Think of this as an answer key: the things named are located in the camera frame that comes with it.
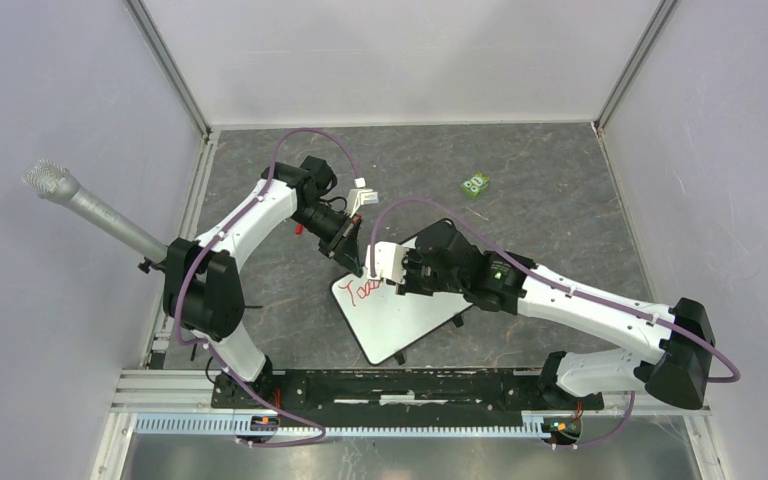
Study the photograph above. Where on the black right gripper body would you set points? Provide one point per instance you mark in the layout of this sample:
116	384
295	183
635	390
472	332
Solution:
420	278

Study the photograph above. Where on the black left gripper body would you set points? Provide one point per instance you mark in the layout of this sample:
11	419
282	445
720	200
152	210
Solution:
330	228

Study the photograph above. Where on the small white whiteboard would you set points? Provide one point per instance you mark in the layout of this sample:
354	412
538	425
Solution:
385	323

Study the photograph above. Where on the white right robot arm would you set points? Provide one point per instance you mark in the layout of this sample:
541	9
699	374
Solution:
664	351

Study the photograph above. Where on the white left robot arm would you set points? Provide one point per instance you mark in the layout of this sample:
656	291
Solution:
203	290

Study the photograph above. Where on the green toy block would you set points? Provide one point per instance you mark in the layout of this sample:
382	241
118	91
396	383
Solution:
475	185

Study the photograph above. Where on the toothed light blue strip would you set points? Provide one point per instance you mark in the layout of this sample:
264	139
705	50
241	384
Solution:
245	425

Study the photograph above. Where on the silver microphone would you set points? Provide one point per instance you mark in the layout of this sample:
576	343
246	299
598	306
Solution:
56	184

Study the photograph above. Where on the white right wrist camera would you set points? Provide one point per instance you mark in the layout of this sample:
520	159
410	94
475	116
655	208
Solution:
385	262

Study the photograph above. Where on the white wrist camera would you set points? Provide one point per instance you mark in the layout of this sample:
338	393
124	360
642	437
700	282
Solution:
360	195
385	262

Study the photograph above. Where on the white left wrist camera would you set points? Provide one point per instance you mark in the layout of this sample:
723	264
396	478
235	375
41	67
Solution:
360	195

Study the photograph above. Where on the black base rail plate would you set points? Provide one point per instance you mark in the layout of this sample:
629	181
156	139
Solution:
415	397

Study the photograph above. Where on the aluminium frame rail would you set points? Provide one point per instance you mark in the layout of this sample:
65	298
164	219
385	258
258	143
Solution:
162	391

